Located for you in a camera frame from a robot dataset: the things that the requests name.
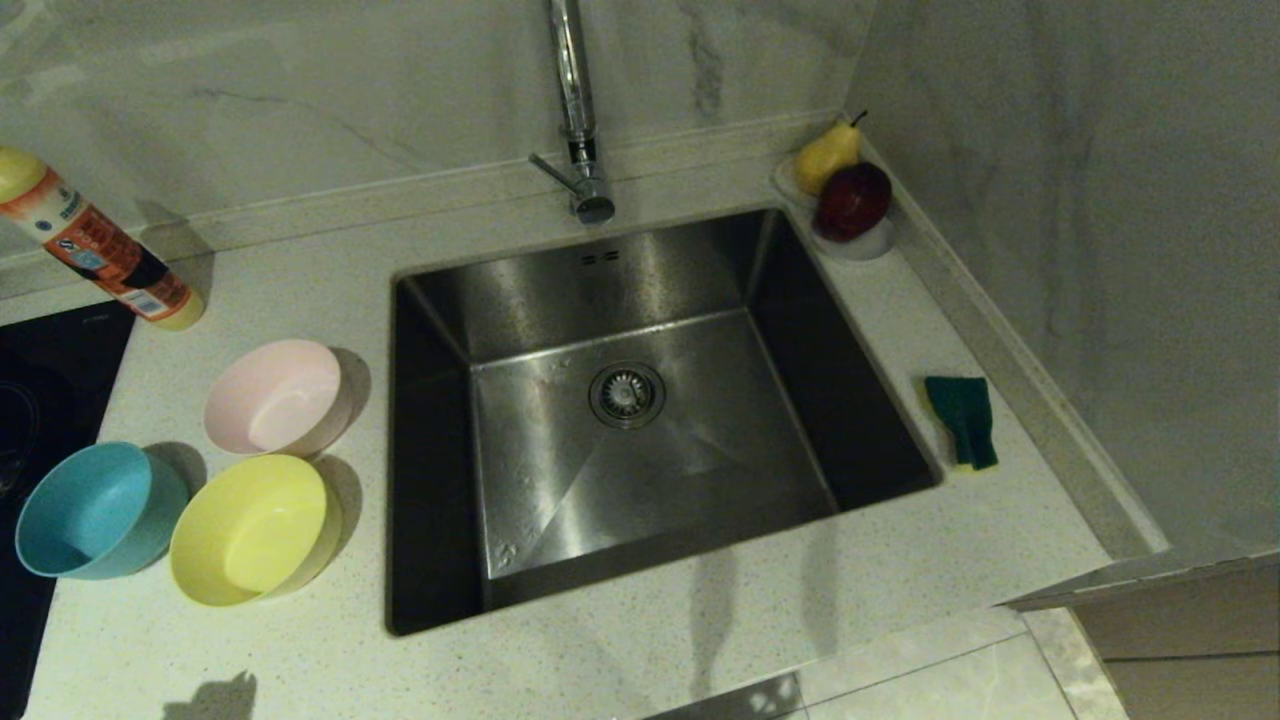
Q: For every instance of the orange label detergent bottle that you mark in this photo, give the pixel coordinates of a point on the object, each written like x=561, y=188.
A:
x=100, y=250

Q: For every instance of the metal sink drain strainer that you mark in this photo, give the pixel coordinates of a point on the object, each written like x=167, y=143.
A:
x=627, y=394

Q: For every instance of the stainless steel sink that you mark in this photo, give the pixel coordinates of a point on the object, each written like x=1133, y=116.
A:
x=700, y=300

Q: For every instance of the green and yellow sponge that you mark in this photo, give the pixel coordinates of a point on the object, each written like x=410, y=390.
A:
x=962, y=415

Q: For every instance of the white fruit tray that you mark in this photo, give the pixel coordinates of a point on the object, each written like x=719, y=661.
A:
x=862, y=249

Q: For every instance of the dark red apple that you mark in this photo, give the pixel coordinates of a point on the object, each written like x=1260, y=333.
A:
x=853, y=202

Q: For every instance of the yellow pear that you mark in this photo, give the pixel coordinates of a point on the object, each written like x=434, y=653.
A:
x=825, y=158

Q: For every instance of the chrome faucet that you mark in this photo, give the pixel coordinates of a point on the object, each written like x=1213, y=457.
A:
x=575, y=90

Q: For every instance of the pink plastic bowl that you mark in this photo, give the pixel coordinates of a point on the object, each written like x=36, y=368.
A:
x=275, y=400

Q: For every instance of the yellow plastic bowl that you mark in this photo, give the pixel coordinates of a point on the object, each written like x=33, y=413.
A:
x=245, y=535

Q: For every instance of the blue plastic bowl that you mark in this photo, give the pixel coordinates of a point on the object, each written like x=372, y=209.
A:
x=90, y=510

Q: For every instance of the black induction cooktop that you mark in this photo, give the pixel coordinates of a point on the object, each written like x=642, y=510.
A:
x=50, y=400

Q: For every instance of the light wooden cabinet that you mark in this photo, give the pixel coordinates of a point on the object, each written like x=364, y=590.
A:
x=1190, y=640

